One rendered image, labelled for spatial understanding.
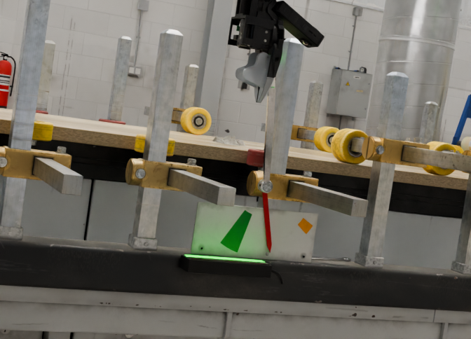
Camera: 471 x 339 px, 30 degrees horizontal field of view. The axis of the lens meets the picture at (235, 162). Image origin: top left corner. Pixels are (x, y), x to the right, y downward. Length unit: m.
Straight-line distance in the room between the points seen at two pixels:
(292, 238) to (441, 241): 0.57
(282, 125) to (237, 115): 7.79
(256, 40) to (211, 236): 0.39
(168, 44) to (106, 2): 7.40
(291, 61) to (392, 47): 3.93
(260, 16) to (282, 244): 0.45
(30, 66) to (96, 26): 7.42
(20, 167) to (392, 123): 0.76
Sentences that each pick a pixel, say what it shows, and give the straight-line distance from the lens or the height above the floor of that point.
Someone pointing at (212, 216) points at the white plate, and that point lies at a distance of 1.69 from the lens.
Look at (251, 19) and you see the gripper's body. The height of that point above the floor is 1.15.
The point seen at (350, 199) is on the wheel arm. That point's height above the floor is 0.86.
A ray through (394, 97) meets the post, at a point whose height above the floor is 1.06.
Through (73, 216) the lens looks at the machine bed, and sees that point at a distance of 1.84.
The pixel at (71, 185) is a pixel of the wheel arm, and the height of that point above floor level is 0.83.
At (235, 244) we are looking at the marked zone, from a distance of 1.71.
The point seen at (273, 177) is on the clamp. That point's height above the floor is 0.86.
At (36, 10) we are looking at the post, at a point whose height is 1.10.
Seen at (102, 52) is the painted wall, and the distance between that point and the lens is 9.00.
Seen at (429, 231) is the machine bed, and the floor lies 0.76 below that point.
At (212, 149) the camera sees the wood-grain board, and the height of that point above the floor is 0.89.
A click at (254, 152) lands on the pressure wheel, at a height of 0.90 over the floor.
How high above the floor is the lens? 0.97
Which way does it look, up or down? 3 degrees down
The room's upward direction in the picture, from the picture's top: 8 degrees clockwise
